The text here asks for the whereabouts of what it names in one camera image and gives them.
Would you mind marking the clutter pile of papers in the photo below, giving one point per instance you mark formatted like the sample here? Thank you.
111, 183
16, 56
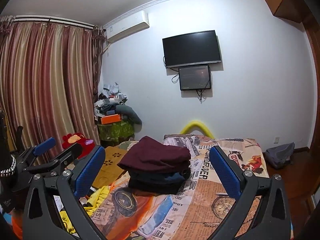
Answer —
109, 98

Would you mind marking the printed newspaper bedspread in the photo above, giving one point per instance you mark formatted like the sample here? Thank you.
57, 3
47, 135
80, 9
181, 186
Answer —
194, 212

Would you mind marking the grey green pillow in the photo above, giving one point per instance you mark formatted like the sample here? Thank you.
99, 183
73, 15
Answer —
129, 112

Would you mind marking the large wall television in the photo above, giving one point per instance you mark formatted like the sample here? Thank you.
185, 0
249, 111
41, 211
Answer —
191, 49

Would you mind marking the wooden wardrobe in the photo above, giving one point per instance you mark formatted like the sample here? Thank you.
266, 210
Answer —
292, 90

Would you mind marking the folded blue jeans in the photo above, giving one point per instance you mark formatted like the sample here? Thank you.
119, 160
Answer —
161, 178

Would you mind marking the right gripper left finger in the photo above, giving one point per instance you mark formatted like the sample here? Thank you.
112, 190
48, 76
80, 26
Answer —
41, 220

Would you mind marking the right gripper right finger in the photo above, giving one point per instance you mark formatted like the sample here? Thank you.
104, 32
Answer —
272, 217

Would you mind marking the maroon button shirt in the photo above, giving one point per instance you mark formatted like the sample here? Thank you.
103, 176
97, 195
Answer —
149, 155

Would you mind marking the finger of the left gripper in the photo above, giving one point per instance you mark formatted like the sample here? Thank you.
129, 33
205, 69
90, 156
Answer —
57, 164
44, 146

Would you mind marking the green camouflage storage box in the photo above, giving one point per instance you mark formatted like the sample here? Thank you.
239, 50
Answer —
116, 131

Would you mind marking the yellow curved foam tube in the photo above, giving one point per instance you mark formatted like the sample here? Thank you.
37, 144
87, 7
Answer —
196, 124

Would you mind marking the grey backpack on floor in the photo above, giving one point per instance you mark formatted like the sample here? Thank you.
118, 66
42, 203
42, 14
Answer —
280, 156

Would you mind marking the white air conditioner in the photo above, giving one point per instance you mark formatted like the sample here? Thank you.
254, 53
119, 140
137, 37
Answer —
125, 27

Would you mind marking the small wall monitor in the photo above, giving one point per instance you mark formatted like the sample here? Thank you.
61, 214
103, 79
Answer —
195, 78

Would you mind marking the folded black garment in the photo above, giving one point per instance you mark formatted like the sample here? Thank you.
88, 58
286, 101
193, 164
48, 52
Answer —
169, 188

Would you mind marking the red plush flower toy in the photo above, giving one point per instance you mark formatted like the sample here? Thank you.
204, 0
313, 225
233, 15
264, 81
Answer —
86, 144

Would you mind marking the striped red gold curtain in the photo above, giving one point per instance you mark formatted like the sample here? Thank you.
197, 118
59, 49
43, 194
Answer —
49, 80

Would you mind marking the orange box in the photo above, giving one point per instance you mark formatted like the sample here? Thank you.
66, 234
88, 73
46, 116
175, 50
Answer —
109, 119

